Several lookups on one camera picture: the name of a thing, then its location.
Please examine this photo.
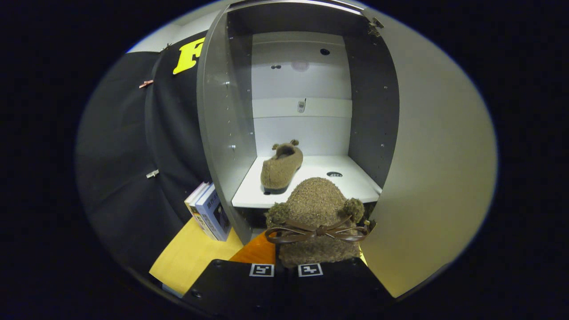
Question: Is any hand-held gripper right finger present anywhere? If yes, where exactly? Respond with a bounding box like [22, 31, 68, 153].
[286, 257, 396, 314]

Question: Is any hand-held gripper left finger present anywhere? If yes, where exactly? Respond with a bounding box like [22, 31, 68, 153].
[181, 231, 286, 314]

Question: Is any brown fuzzy shoe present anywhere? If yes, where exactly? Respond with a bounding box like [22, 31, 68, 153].
[264, 177, 372, 268]
[260, 140, 304, 195]

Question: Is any grey shoe cabinet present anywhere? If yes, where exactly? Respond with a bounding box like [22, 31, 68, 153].
[197, 0, 400, 246]

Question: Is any blue book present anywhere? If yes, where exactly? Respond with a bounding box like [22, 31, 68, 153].
[195, 184, 232, 242]

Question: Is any white book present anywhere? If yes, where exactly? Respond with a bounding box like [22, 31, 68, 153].
[184, 181, 218, 241]

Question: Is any black backdrop cloth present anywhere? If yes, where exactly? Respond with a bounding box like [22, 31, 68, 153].
[76, 30, 215, 276]

